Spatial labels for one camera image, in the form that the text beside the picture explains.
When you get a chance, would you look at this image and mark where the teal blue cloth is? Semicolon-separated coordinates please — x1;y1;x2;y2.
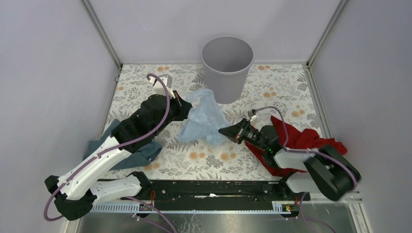
83;119;162;170

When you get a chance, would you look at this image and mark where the grey plastic trash bin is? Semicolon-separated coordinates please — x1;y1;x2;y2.
201;36;254;104

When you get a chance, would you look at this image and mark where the light blue plastic trash bag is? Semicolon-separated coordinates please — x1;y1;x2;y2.
177;89;230;146

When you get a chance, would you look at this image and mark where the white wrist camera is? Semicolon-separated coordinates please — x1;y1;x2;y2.
247;109;258;122
149;74;173;97

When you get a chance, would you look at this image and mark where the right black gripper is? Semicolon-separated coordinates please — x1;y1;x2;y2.
218;118;268;151

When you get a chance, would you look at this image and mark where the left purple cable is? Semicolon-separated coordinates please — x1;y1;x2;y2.
43;73;171;222

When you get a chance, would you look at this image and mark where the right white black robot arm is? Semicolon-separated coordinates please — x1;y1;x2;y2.
218;116;361;201

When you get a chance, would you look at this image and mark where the grey slotted cable duct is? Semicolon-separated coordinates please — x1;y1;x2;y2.
91;199;292;216

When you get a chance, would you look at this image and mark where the purple cable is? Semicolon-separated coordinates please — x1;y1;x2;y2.
43;73;171;222
256;106;359;189

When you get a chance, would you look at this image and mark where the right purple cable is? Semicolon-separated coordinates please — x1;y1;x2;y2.
256;106;359;189

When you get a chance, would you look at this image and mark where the red cloth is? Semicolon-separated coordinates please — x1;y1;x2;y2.
245;116;347;177

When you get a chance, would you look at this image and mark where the right aluminium frame post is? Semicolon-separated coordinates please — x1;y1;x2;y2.
306;0;349;67

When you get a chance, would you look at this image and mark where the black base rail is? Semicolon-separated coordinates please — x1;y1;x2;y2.
120;179;311;212

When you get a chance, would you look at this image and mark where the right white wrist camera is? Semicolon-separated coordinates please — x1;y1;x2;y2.
247;109;258;122

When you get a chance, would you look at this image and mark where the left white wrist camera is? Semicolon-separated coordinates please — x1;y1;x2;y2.
149;74;173;97

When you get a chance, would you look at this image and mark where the left aluminium frame post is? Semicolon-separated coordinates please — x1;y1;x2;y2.
80;0;123;70

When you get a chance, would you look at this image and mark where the aluminium frame post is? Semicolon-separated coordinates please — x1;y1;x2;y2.
80;0;123;70
306;0;349;67

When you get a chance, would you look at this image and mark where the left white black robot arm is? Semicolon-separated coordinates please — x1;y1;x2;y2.
44;92;192;221

